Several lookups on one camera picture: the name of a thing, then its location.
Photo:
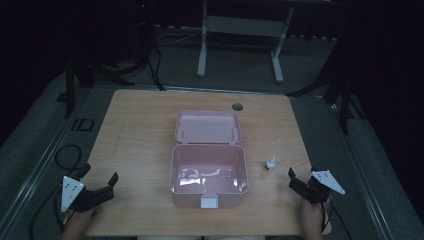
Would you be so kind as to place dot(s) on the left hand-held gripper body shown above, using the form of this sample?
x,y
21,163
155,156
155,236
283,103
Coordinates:
x,y
71,191

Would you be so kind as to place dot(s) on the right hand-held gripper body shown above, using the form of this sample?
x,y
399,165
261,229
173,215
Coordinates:
x,y
313,191

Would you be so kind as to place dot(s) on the small clear dropper bottle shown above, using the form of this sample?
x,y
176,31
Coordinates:
x,y
270,163

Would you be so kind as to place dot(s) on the pink plastic box with lid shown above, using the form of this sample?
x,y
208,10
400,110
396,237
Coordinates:
x,y
208,160

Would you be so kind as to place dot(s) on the person's right hand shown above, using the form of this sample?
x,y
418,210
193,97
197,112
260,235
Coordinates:
x,y
312,211

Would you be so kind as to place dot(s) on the person's left hand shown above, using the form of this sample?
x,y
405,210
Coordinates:
x,y
83,216

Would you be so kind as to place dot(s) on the black metal stand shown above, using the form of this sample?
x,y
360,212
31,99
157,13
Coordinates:
x,y
70,90
343,106

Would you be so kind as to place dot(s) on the white metal desk frame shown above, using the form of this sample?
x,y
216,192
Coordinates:
x,y
243,26

